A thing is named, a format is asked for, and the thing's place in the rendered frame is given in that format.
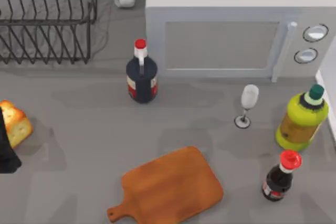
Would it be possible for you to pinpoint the dark jug with red cap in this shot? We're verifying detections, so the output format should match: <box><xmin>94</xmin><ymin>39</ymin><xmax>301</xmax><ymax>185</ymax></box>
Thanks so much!
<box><xmin>125</xmin><ymin>39</ymin><xmax>159</xmax><ymax>104</ymax></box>

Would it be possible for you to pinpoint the microwave door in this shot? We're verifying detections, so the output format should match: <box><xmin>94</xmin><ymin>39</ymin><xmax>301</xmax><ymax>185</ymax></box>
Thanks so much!
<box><xmin>145</xmin><ymin>7</ymin><xmax>291</xmax><ymax>78</ymax></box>

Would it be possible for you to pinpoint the clear wine glass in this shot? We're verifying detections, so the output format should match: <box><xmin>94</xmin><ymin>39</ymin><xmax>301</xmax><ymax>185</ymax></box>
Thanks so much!
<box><xmin>234</xmin><ymin>84</ymin><xmax>260</xmax><ymax>129</ymax></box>

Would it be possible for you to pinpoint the wooden cutting board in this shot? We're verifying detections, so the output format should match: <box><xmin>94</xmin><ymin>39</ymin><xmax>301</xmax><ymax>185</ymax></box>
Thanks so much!
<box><xmin>106</xmin><ymin>145</ymin><xmax>224</xmax><ymax>224</ymax></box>

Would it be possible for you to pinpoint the green bottle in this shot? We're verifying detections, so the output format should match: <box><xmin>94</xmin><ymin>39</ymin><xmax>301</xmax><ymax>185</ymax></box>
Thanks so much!
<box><xmin>275</xmin><ymin>84</ymin><xmax>329</xmax><ymax>152</ymax></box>

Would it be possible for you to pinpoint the small dark bottle red cap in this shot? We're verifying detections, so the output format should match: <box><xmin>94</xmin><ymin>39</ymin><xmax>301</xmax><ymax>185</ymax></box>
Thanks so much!
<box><xmin>261</xmin><ymin>150</ymin><xmax>303</xmax><ymax>202</ymax></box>

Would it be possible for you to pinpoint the small microwave knob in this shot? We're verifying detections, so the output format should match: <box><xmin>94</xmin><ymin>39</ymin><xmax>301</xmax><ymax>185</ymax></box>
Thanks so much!
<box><xmin>293</xmin><ymin>48</ymin><xmax>319</xmax><ymax>64</ymax></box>

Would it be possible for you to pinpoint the golden bread loaf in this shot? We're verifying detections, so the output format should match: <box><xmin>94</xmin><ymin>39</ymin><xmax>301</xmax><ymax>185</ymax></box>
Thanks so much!
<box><xmin>0</xmin><ymin>100</ymin><xmax>34</xmax><ymax>149</ymax></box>

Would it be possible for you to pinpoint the large microwave knob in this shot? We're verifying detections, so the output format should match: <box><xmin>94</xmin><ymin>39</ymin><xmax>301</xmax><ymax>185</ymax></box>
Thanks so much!
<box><xmin>302</xmin><ymin>24</ymin><xmax>329</xmax><ymax>43</ymax></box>

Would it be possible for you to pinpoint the microwave door handle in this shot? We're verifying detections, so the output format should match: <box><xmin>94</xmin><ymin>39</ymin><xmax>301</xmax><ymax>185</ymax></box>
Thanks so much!
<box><xmin>271</xmin><ymin>21</ymin><xmax>298</xmax><ymax>83</ymax></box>

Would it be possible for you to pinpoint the black wire dish rack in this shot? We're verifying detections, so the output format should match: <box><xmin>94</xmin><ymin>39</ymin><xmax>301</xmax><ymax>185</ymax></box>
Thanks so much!
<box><xmin>0</xmin><ymin>0</ymin><xmax>100</xmax><ymax>65</ymax></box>

